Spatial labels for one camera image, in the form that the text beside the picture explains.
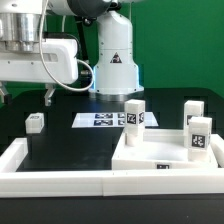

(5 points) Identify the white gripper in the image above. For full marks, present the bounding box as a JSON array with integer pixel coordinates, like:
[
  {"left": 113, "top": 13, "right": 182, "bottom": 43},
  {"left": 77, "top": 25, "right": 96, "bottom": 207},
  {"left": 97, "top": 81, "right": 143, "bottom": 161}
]
[{"left": 0, "top": 38, "right": 78, "bottom": 106}]

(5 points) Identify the white square tabletop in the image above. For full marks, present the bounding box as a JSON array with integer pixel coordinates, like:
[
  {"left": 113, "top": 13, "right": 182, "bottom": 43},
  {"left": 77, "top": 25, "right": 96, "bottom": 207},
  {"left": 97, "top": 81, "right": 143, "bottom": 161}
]
[{"left": 111, "top": 129, "right": 218, "bottom": 170}]

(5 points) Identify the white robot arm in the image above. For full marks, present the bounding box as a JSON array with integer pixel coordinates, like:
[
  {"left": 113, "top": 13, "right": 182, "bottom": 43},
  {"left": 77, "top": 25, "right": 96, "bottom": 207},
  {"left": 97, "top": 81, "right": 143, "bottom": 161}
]
[{"left": 0, "top": 0, "right": 144, "bottom": 105}]

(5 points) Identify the white marker plate with tags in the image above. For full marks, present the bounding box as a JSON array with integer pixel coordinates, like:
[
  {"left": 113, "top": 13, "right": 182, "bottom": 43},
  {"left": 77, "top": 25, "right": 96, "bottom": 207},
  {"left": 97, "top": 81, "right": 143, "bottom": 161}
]
[{"left": 72, "top": 111, "right": 159, "bottom": 129}]

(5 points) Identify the white U-shaped fence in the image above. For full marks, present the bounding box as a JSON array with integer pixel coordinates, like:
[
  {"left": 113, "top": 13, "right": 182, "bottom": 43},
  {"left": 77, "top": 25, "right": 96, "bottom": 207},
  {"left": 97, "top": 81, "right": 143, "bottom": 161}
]
[{"left": 0, "top": 138, "right": 224, "bottom": 198}]

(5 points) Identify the white cable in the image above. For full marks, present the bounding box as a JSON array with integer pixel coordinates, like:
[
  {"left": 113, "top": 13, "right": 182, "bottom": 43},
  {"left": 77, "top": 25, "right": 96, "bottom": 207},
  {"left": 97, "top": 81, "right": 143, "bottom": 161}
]
[{"left": 38, "top": 0, "right": 96, "bottom": 92}]

